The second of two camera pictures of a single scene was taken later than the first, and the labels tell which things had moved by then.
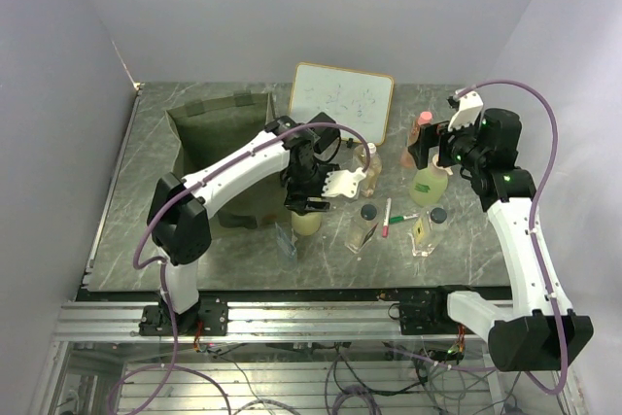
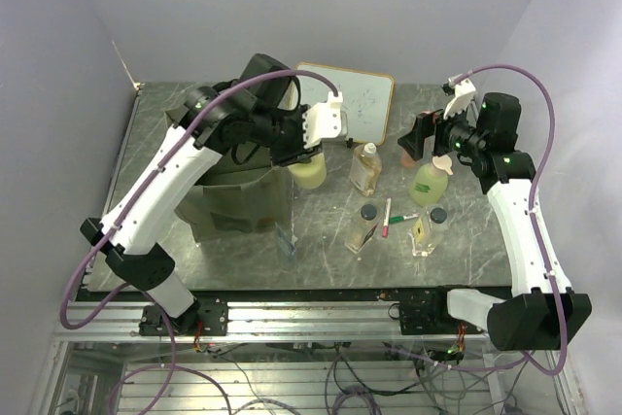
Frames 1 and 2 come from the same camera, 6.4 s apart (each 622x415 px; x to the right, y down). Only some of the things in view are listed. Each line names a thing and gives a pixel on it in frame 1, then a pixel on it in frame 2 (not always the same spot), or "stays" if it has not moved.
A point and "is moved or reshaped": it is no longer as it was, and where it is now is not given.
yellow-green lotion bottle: (308, 224) is moved or reshaped
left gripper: (297, 198) -> (296, 153)
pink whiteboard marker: (387, 218) stays
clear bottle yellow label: (427, 231) stays
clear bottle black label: (362, 227) stays
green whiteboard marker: (397, 219) stays
